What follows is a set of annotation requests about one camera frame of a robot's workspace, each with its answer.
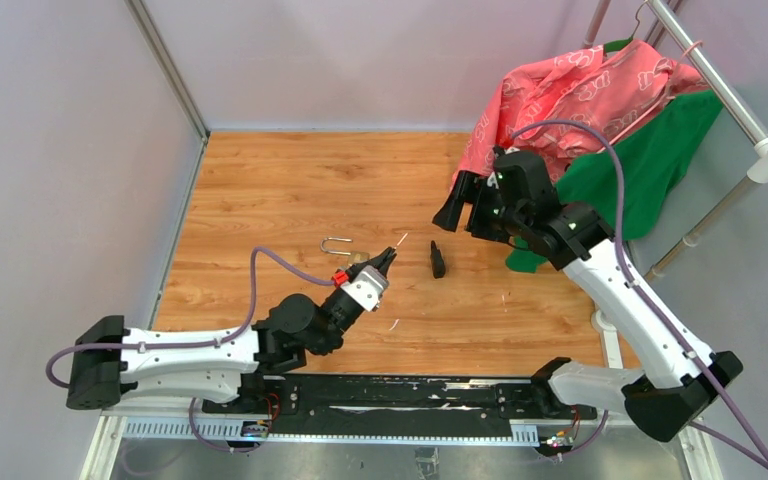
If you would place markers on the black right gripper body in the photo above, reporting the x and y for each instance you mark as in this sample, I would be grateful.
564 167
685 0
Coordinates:
488 218

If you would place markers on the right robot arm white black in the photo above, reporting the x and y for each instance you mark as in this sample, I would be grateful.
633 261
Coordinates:
680 375

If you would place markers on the black padlock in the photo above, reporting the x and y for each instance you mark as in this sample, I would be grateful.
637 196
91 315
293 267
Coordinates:
438 266

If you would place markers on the green garment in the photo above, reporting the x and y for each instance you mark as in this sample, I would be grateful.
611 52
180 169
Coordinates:
654 160

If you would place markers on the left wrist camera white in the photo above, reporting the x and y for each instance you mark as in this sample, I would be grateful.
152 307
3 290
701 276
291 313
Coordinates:
367 288

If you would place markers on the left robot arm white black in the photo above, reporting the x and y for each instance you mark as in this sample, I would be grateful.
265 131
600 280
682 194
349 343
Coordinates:
111 362

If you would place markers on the pink patterned garment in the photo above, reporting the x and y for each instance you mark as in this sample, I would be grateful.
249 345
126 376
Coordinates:
613 92

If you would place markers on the aluminium corner frame post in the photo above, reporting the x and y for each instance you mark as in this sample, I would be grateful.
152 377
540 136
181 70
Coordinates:
148 28

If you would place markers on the brass padlock steel shackle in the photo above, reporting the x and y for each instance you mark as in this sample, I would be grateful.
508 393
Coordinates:
342 247

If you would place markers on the metal clothes rack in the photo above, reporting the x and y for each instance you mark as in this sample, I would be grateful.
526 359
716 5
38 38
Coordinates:
719 287

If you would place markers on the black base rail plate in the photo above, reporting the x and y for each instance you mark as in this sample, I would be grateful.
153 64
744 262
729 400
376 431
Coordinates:
371 409

